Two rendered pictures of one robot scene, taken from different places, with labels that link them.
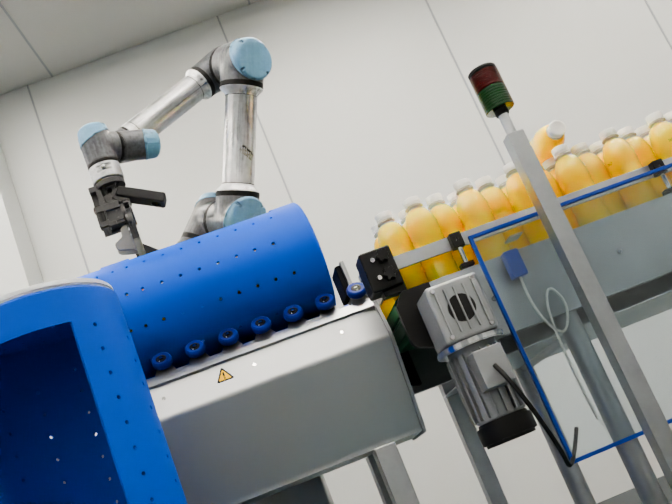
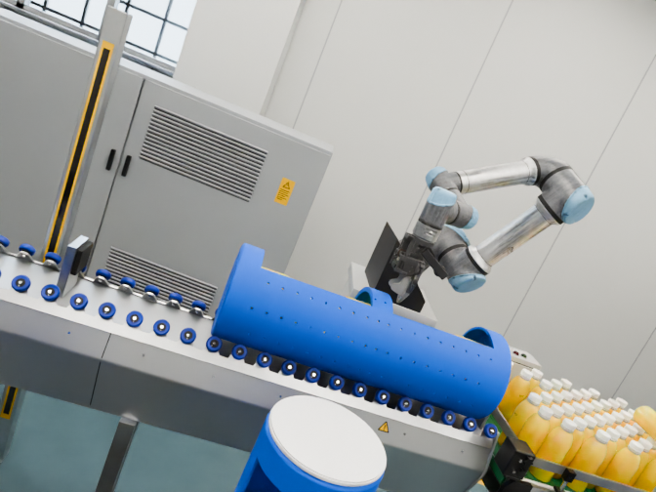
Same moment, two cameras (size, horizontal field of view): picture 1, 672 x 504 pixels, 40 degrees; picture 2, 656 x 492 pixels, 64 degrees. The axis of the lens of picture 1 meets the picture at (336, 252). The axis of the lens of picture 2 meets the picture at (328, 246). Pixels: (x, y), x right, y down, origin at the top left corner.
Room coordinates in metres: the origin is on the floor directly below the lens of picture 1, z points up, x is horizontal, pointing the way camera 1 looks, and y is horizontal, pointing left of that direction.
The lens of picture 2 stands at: (0.50, 0.70, 1.69)
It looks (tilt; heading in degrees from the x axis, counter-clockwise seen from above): 14 degrees down; 359
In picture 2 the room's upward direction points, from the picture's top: 23 degrees clockwise
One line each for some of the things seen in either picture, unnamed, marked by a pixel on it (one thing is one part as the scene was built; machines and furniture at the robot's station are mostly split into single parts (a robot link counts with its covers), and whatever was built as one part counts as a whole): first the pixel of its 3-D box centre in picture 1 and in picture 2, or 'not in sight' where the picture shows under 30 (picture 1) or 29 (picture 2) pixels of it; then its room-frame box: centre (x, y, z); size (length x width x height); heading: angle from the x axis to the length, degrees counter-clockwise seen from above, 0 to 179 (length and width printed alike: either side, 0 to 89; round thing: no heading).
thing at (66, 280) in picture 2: not in sight; (74, 266); (1.85, 1.32, 1.00); 0.10 x 0.04 x 0.15; 11
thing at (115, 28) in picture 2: not in sight; (51, 259); (2.15, 1.54, 0.85); 0.06 x 0.06 x 1.70; 11
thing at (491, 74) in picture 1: (486, 82); not in sight; (1.81, -0.43, 1.23); 0.06 x 0.06 x 0.04
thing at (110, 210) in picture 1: (114, 206); (412, 256); (2.02, 0.44, 1.38); 0.09 x 0.08 x 0.12; 101
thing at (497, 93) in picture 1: (495, 100); not in sight; (1.81, -0.43, 1.18); 0.06 x 0.06 x 0.05
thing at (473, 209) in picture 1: (480, 224); (587, 461); (2.00, -0.32, 0.99); 0.07 x 0.07 x 0.19
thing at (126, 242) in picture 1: (128, 243); (399, 289); (2.00, 0.44, 1.27); 0.06 x 0.03 x 0.09; 101
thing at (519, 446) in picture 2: (380, 276); (512, 458); (1.91, -0.07, 0.95); 0.10 x 0.07 x 0.10; 11
